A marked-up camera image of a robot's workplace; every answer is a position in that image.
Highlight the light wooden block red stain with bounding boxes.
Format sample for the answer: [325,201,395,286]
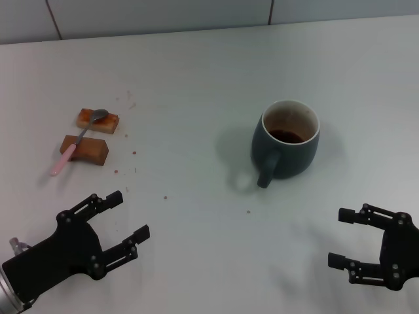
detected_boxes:
[76,108,120,135]

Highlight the grey ceramic cup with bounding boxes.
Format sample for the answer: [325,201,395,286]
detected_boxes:
[251,99,321,189]

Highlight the pink handled metal spoon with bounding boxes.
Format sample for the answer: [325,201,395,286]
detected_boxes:
[49,109,109,177]

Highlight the silver cable plug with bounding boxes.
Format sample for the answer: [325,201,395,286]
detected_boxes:
[9,237,27,255]

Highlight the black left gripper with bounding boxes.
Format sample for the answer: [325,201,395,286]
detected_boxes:
[1,190,151,304]

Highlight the brown wooden arch block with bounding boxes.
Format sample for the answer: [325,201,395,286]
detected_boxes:
[59,134,109,167]

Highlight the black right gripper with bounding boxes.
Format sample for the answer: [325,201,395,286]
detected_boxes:
[327,203,419,291]

